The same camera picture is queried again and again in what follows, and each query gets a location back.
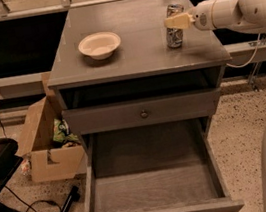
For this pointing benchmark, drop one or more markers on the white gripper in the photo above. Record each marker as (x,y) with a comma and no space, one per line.
(201,16)

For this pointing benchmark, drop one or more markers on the silver redbull can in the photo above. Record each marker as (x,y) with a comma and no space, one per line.
(174,36)

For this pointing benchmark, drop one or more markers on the grey wooden drawer cabinet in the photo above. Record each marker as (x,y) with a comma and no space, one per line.
(142,67)

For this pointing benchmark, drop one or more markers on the closed grey top drawer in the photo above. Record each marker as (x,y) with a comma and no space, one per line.
(128,114)

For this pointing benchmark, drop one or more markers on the open grey middle drawer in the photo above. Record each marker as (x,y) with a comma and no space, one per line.
(166,167)

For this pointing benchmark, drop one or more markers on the white paper bowl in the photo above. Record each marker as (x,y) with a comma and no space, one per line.
(99,45)

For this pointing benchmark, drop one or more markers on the green snack bag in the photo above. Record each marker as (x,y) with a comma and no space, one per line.
(62,135)

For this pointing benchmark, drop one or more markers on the brown cardboard box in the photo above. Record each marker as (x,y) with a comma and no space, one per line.
(48,160)

